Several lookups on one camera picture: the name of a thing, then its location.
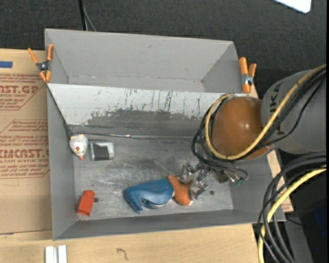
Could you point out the white toy chicken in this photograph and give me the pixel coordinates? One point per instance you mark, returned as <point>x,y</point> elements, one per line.
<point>78,144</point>

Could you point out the grey metal bin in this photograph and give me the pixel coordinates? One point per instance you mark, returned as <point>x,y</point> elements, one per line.
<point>131,64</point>

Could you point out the brown cardboard board, red print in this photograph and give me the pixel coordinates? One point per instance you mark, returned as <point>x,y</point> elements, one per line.
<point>19,136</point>

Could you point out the orange-red small block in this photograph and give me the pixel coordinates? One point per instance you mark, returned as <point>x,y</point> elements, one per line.
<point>85,203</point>

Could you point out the black and white small box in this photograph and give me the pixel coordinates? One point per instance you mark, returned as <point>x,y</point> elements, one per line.
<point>101,151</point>

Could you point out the orange soft toy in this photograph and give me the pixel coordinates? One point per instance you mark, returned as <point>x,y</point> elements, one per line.
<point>182,193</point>

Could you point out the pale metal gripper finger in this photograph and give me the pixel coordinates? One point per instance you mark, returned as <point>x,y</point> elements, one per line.
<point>199,189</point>
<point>187,172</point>

